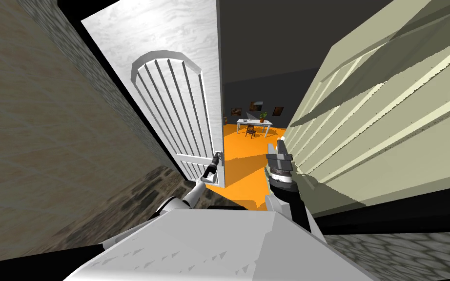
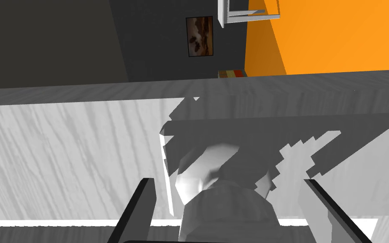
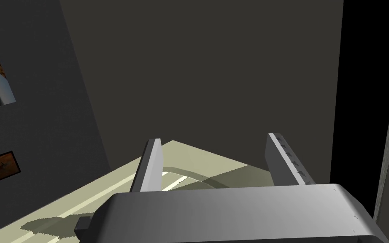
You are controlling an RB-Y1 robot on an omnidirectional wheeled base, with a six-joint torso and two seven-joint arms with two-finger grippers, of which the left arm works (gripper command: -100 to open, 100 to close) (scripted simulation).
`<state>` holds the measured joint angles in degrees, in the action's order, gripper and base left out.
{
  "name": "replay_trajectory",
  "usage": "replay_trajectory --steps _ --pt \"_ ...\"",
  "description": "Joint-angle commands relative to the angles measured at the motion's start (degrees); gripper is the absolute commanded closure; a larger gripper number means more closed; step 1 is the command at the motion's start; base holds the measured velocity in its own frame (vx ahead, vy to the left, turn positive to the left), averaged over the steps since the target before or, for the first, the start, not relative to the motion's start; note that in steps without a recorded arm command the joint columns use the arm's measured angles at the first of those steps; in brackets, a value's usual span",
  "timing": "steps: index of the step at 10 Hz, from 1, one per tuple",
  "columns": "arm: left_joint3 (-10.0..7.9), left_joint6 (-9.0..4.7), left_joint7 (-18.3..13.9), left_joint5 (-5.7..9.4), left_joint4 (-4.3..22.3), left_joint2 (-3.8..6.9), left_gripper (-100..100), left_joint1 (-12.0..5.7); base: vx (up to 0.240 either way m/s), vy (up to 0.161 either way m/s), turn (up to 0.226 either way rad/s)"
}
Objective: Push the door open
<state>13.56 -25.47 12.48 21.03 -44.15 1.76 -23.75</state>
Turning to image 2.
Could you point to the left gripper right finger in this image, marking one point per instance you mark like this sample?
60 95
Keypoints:
329 219

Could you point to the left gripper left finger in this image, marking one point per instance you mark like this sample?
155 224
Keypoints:
137 216

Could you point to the grey round knob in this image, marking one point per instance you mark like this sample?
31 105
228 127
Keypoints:
214 189

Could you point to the white wooden cupboard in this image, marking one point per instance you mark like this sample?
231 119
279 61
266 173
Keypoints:
63 152

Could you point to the multicoloured striped block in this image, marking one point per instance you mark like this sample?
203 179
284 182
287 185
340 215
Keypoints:
231 74

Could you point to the white framed window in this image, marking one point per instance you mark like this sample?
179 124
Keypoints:
228 18

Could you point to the brown framed wall picture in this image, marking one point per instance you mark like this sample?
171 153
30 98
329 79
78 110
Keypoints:
199 36

